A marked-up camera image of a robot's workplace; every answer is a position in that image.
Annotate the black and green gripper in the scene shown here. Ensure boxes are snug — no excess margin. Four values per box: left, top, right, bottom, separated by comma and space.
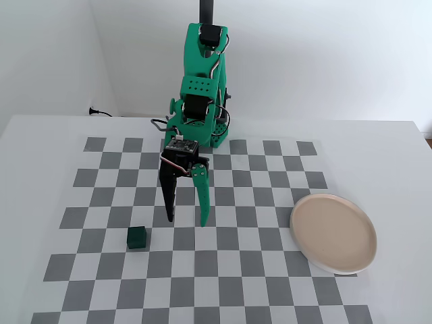
159, 150, 211, 227

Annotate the dark green dice cube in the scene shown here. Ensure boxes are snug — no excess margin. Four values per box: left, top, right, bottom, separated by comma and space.
127, 225, 149, 251

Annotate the beige round plate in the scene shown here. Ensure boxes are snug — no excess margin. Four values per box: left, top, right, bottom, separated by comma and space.
289, 193, 378, 276

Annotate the grey white checkerboard mat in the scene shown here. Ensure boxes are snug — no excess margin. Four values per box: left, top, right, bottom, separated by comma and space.
32, 136, 374, 324

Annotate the black vertical pole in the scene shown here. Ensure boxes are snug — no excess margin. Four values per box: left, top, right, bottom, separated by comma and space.
198, 0, 216, 26

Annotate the black wrist camera board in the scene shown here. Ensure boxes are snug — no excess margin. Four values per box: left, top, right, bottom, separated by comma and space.
164, 134, 200, 155

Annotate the black motor cable loop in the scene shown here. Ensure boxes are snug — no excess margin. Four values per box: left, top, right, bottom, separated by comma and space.
215, 105, 232, 126

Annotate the black wall plug cable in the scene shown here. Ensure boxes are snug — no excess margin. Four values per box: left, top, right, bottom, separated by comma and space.
88, 106, 115, 118

